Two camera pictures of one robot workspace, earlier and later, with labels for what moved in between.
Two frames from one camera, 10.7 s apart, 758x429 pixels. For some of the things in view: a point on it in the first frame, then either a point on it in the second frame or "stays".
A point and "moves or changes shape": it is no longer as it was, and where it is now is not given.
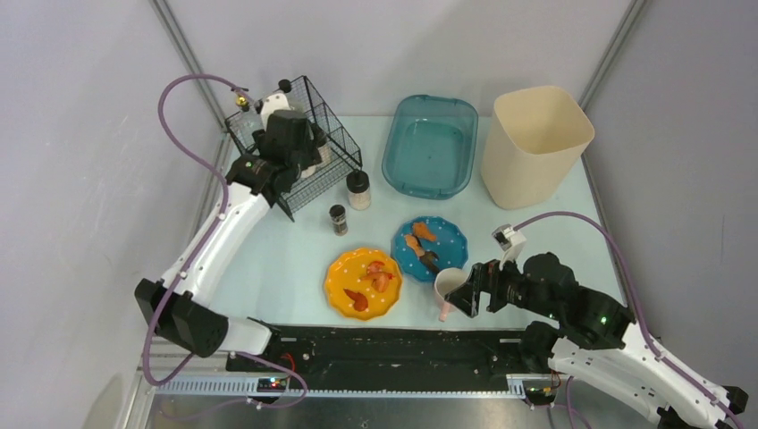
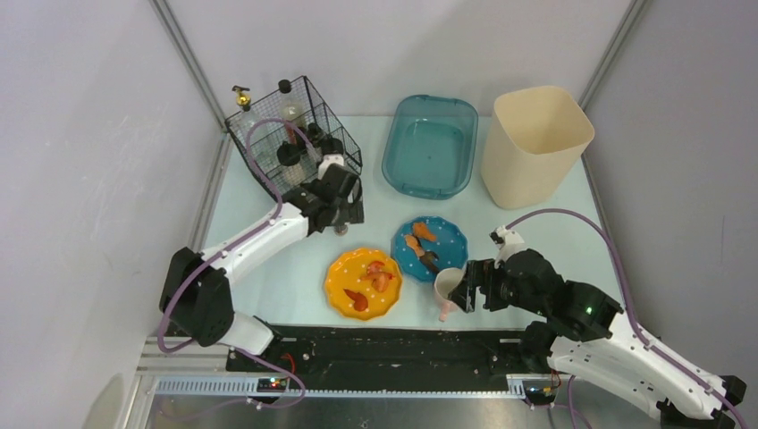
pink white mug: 447,281 stays
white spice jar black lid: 324,147 moves or changes shape
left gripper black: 309,153 → 307,146
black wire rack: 341,156 stays
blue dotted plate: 424,245 stays
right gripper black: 484,287 stays
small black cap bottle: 358,189 moves or changes shape
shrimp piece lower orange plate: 360,301 stays
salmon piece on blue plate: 412,242 stays
